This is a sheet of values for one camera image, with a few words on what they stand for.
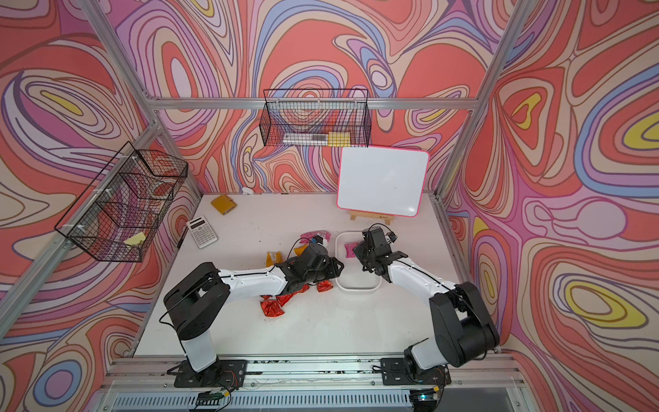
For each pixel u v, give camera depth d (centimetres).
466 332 43
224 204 116
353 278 90
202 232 105
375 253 69
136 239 72
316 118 85
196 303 47
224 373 73
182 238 110
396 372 72
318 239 83
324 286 88
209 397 71
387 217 105
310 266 69
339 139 82
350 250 93
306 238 81
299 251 96
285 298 86
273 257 96
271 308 82
